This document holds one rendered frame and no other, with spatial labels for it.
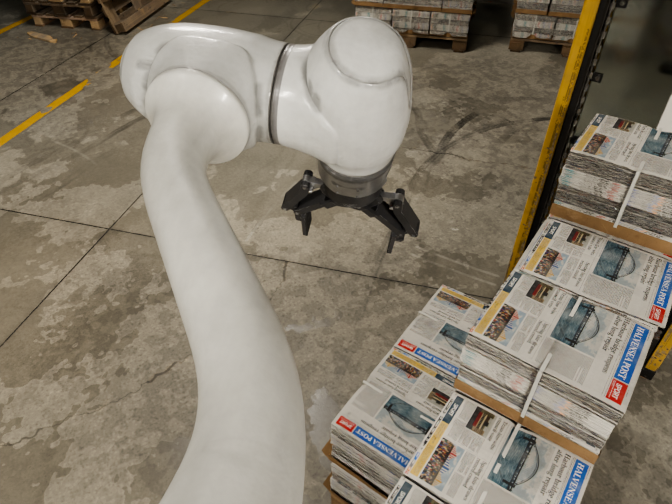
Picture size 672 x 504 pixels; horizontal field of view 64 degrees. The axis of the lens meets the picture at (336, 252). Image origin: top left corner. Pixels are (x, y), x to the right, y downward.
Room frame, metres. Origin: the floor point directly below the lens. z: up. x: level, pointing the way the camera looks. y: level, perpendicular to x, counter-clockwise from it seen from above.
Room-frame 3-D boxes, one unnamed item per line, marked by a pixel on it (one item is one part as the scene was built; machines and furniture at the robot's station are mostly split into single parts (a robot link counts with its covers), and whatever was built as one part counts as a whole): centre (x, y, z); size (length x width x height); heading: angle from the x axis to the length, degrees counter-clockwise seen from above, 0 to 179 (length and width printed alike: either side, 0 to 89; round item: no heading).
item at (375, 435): (1.11, -0.32, 0.30); 0.76 x 0.30 x 0.60; 145
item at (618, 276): (1.09, -0.73, 1.07); 0.37 x 0.28 x 0.01; 55
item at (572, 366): (0.86, -0.55, 0.95); 0.38 x 0.29 x 0.23; 54
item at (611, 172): (1.34, -0.90, 0.65); 0.39 x 0.30 x 1.29; 55
